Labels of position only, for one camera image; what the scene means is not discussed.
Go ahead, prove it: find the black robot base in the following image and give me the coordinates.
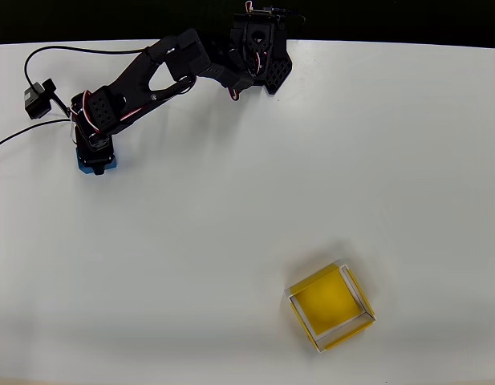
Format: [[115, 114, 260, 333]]
[[232, 11, 287, 57]]

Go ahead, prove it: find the thin black webcam cable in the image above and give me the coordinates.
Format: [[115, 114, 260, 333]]
[[0, 45, 150, 155]]

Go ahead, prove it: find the red white servo wire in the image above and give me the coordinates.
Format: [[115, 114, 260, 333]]
[[68, 90, 192, 136]]

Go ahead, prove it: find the yellow paper box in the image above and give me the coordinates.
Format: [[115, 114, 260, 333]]
[[286, 260, 378, 355]]

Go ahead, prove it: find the black webcam on bracket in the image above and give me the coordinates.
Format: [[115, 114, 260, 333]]
[[22, 79, 70, 120]]

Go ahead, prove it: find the blue cube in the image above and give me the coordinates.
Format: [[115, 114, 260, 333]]
[[77, 148, 120, 176]]

